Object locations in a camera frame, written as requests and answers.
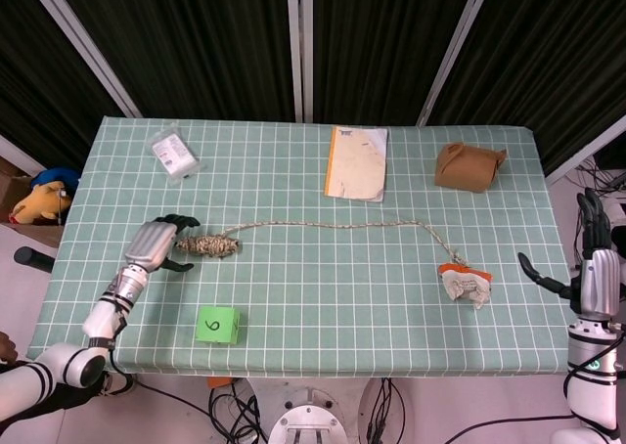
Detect yellow plush toy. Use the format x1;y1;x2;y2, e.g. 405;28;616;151
8;180;74;226

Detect worn cream notebook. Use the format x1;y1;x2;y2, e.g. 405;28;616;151
323;124;390;203

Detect black curtain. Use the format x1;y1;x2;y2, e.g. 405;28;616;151
312;0;478;125
427;0;626;176
48;0;297;120
0;0;123;171

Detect brown paper bag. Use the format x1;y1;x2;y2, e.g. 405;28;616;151
433;142;509;194

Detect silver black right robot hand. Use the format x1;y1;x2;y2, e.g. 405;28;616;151
517;188;626;318

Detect black cylinder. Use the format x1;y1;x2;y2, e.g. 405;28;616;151
13;246;56;275

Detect brown cardboard box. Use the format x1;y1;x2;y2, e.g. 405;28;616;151
0;155;67;249

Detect green numbered cube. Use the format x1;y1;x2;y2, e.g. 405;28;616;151
195;305;242;346

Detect white frame post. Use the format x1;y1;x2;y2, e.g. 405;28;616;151
417;0;498;127
22;0;144;119
544;115;626;185
286;0;315;123
0;134;43;174

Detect black cable bundle at base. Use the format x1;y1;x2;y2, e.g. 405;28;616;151
364;377;407;444

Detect metal robot base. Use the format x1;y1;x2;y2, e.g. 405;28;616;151
242;377;392;444

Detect thin black floor cables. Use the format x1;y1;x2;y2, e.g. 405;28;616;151
576;155;626;205

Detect black floor cable tangle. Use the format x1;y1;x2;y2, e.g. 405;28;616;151
207;379;269;444

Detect green checked tablecloth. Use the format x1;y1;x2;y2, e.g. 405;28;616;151
26;115;597;379

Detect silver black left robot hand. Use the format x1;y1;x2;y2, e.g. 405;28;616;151
124;212;201;275

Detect twine rope bundle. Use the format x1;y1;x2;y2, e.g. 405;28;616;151
175;218;469;265

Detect clear plastic packet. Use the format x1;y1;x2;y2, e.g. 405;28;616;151
145;120;202;187

